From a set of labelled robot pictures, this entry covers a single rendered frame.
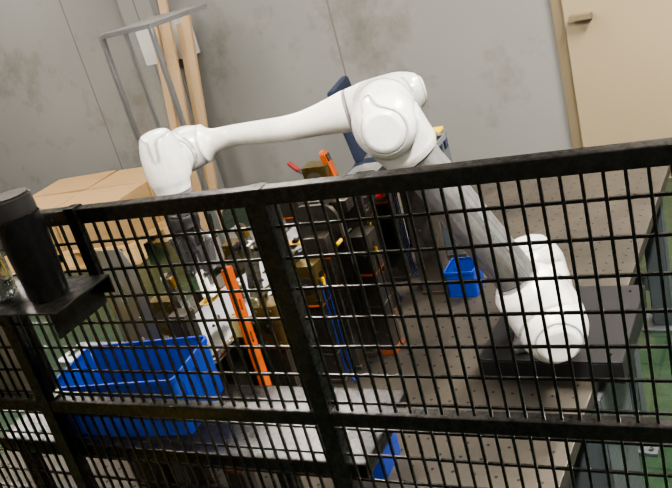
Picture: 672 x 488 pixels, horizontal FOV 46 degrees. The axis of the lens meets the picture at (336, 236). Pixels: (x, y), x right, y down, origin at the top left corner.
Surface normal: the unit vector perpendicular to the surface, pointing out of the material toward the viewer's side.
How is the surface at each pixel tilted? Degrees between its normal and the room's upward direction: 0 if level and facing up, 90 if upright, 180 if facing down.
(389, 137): 85
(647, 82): 90
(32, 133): 90
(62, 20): 90
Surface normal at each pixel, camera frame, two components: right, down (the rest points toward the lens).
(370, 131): -0.07, 0.32
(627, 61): -0.45, 0.43
